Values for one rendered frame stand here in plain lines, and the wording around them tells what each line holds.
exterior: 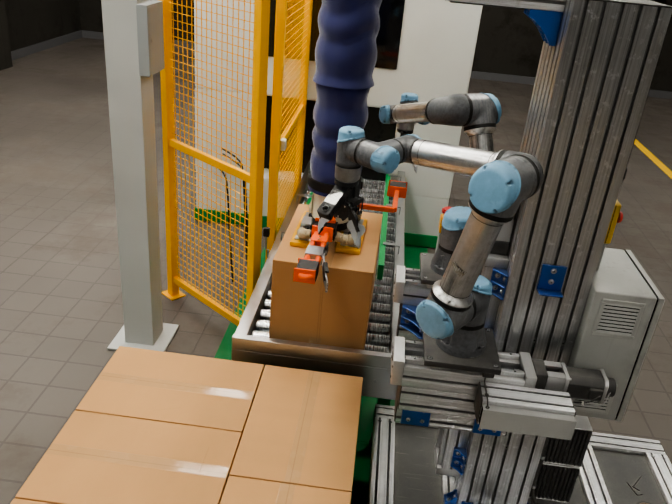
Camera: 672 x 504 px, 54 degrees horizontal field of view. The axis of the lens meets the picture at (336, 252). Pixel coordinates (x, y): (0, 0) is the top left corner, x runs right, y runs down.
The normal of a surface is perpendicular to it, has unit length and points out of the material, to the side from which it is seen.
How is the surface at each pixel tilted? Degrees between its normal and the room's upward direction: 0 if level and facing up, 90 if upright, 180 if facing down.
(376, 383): 90
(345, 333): 90
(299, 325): 90
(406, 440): 0
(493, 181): 83
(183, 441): 0
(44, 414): 0
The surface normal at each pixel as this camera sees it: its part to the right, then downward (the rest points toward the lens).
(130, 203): -0.10, 0.43
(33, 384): 0.08, -0.89
